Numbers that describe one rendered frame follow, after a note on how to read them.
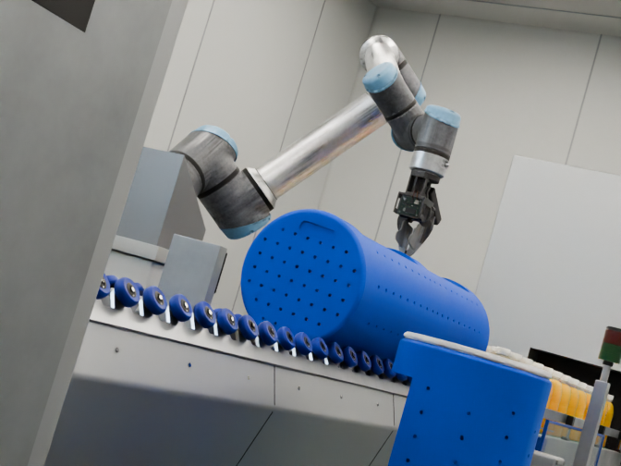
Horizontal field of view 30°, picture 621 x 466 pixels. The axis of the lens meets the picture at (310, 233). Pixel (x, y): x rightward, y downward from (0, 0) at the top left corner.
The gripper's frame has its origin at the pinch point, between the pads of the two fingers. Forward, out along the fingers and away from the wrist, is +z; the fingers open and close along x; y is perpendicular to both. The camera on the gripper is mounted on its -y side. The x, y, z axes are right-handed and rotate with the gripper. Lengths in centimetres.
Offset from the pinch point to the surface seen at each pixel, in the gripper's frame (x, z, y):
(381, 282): 13.8, 11.1, 41.8
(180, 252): -2, 19, 91
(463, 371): 45, 24, 70
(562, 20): -124, -216, -437
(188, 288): 1, 24, 91
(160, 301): 11, 28, 113
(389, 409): 12.9, 36.2, 15.6
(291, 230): -5, 6, 50
